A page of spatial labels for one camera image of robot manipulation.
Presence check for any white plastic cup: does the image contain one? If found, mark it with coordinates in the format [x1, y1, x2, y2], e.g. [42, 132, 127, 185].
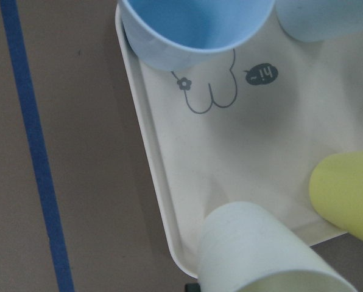
[197, 202, 355, 291]

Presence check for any pale blue plastic cup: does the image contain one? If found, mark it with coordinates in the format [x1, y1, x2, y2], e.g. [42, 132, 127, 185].
[275, 1, 363, 42]

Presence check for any yellow plastic cup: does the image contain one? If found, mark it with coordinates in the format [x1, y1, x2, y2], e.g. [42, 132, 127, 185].
[309, 151, 363, 241]

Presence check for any white cartoon tray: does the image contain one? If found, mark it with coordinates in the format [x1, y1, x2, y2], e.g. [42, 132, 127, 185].
[115, 15, 363, 277]

